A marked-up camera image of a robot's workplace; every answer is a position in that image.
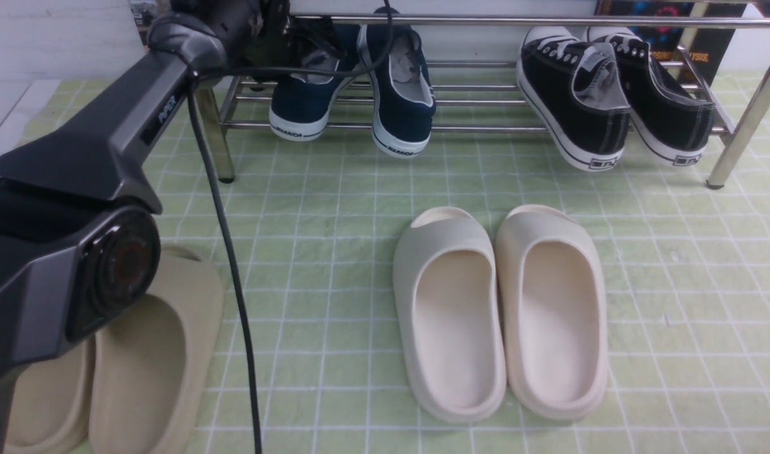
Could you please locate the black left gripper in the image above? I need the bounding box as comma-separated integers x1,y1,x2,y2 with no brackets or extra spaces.
246,1,335,79

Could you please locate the navy canvas sneaker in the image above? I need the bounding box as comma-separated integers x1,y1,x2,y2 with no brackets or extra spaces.
269,24,361,142
357,24,437,159

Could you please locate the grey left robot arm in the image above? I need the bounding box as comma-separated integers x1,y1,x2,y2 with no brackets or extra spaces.
0,1,339,453

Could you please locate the cream slide slipper left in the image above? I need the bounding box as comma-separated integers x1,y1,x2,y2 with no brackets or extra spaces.
392,206,506,424

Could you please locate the cream slide slipper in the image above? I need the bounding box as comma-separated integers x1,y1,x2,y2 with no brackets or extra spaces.
392,206,506,424
494,204,609,421

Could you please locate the black canvas sneaker left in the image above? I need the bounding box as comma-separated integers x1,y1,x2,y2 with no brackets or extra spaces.
516,26,631,172

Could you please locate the black canvas sneaker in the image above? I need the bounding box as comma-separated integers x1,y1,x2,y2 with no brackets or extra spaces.
516,26,631,172
584,26,715,167

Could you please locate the beige slide slipper right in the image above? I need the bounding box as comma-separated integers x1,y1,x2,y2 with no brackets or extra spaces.
88,244,225,453

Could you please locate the beige slide slipper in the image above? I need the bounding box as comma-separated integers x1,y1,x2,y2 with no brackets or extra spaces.
4,339,95,453
88,244,225,453

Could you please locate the cream slide slipper right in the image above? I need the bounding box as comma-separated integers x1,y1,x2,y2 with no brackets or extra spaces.
494,204,609,421

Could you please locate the black canvas sneaker right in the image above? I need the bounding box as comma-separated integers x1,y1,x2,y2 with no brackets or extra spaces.
584,26,715,167

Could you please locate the beige slide slipper left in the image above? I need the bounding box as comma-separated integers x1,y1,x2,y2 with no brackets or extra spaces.
4,339,95,453

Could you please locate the dark poster board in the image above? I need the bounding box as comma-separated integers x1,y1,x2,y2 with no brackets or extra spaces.
595,1,745,84

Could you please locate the green checkered floor mat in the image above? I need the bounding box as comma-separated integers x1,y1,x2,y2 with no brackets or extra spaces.
19,69,770,454

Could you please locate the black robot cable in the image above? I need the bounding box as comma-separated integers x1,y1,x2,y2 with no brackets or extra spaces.
186,0,395,454

